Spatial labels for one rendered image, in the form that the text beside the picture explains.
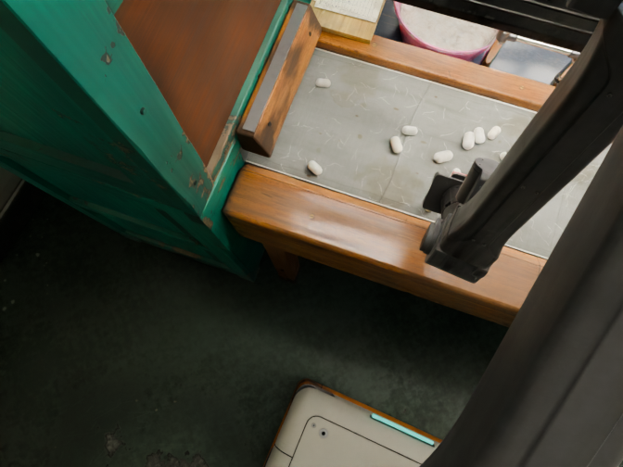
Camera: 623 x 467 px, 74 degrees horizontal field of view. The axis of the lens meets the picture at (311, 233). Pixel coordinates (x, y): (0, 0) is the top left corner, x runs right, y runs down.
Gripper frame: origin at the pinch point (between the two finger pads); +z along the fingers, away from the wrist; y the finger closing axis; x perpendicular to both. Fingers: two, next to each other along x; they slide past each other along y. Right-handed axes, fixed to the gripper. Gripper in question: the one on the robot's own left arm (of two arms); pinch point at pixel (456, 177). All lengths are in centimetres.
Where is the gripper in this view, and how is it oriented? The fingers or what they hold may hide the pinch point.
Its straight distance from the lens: 78.7
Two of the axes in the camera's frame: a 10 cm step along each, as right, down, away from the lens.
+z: 2.5, -5.3, 8.1
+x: -2.2, 7.9, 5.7
